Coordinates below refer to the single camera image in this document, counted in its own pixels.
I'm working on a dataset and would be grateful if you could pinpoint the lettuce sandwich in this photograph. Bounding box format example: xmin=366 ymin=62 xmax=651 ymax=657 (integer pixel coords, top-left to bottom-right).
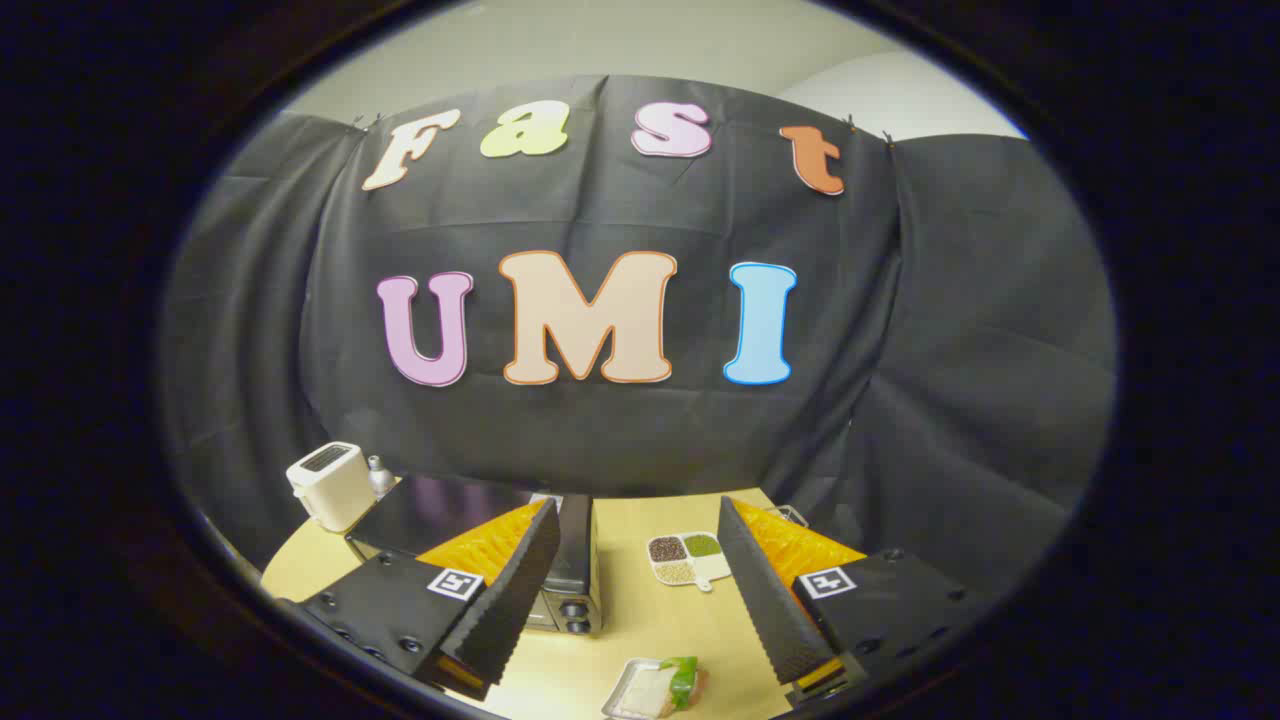
xmin=625 ymin=657 xmax=707 ymax=717

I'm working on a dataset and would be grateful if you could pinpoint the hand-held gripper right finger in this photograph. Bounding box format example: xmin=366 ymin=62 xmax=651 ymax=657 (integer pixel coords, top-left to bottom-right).
xmin=717 ymin=497 xmax=976 ymax=711

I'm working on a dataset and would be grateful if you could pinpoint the black backdrop cloth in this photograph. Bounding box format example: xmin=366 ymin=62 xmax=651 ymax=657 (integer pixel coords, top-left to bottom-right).
xmin=160 ymin=75 xmax=1118 ymax=601

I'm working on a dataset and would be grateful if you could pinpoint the white rectangular tray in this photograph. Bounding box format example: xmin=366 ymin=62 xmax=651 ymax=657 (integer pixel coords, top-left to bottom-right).
xmin=602 ymin=657 xmax=711 ymax=720

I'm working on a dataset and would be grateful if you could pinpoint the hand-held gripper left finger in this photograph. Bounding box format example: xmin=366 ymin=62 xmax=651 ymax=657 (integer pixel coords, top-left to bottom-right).
xmin=300 ymin=497 xmax=563 ymax=701

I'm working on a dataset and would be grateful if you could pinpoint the white divided grain dish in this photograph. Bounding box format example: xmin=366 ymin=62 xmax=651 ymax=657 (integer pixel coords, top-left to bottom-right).
xmin=647 ymin=532 xmax=733 ymax=593

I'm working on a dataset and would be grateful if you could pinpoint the white toaster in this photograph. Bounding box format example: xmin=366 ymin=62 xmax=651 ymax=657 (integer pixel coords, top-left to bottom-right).
xmin=286 ymin=441 xmax=379 ymax=533

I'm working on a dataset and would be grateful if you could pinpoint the black toaster oven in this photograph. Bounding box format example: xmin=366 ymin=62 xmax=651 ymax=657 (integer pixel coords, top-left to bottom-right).
xmin=345 ymin=475 xmax=604 ymax=636

